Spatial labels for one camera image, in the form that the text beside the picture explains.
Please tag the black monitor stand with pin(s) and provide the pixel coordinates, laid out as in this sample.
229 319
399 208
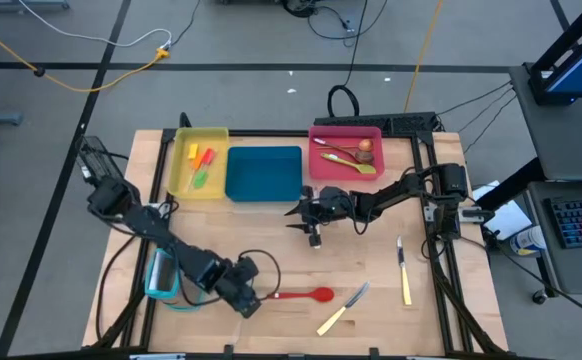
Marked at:
538 82

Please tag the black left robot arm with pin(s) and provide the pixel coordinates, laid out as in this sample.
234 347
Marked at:
191 260

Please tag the green silicone spatula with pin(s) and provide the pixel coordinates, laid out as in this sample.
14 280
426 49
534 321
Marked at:
201 179

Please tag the grey keyboard desk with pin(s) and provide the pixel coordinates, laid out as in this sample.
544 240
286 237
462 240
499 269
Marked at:
581 270

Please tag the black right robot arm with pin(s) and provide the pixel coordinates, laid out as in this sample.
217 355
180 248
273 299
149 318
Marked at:
396 192

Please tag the red silicone spoon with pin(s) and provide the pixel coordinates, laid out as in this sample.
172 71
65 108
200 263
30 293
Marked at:
321 294

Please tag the backlit rainbow keyboard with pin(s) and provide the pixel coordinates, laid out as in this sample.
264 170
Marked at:
581 220

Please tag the black table clamp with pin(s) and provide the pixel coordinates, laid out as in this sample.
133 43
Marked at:
374 352
228 351

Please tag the dark wooden spoon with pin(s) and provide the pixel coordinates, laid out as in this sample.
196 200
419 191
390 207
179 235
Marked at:
364 156

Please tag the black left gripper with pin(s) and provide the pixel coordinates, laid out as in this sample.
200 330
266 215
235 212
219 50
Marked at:
236 280

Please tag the grey side desk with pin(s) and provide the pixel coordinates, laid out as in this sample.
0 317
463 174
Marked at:
571 140

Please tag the black table frame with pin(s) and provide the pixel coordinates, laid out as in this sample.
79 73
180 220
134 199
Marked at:
271 133

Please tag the black desk leg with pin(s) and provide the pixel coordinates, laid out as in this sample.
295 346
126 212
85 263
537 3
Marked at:
511 185

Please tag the black caster wheel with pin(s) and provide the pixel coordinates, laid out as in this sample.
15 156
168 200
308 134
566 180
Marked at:
539 297

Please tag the lime green silicone spoon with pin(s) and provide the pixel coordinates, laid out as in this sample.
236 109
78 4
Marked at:
343 161

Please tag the teal-framed box grater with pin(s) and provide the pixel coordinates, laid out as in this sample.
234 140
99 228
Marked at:
158 275

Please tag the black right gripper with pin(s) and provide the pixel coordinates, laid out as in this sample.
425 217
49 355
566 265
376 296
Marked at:
331 204

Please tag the white and blue canister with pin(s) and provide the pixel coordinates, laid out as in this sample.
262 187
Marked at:
528 240

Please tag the white paper sheet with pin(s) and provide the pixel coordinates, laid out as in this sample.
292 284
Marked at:
511 222

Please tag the yellow plastic bin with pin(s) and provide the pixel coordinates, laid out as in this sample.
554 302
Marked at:
216 140

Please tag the light wooden spoon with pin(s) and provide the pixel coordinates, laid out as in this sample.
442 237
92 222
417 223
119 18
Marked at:
365 144

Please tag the blue plastic bin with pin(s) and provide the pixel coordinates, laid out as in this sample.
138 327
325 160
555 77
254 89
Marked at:
263 175

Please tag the pink plastic bin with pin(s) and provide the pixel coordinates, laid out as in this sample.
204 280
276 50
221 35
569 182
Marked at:
321 170

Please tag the black frame bracket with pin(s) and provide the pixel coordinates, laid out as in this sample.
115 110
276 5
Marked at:
185 121

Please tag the red silicone spatula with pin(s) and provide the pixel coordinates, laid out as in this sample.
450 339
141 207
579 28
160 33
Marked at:
208 156

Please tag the yellow silicone spatula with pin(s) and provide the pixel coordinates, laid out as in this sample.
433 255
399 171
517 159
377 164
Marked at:
192 150

